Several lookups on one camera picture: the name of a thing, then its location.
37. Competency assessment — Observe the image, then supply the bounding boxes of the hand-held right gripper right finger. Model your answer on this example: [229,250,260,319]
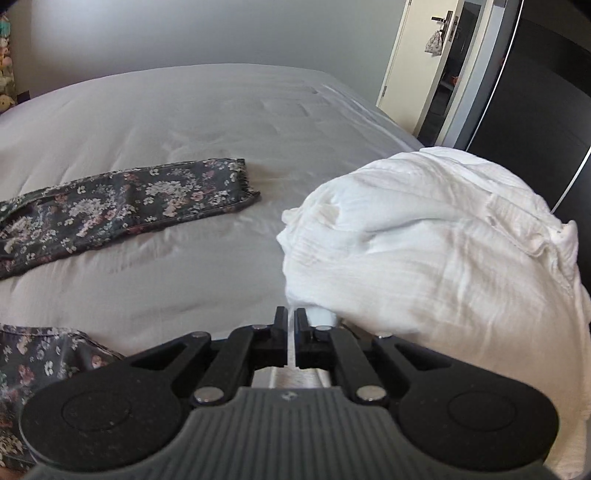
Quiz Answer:
[294,307,453,407]

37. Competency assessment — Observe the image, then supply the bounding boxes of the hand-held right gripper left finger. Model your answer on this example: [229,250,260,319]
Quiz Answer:
[130,306,291,407]

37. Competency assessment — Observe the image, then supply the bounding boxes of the white crinkled garment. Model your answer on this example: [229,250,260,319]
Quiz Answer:
[276,147,591,480]

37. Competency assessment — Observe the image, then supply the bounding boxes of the dark floral pants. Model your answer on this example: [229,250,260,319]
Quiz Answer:
[0,157,260,472]

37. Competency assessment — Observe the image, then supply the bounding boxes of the cream door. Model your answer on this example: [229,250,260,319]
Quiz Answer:
[376,0,462,134]

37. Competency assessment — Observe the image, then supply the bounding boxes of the small floral pouch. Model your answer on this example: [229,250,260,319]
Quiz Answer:
[422,31,445,59]

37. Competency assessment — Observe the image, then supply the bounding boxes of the dark wardrobe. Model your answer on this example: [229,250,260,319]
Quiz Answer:
[465,0,591,217]

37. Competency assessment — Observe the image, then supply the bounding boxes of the pile of plush toys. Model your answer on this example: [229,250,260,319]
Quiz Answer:
[0,13,16,112]

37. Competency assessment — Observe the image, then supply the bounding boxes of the black door handle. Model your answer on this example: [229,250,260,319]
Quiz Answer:
[431,13,459,38]

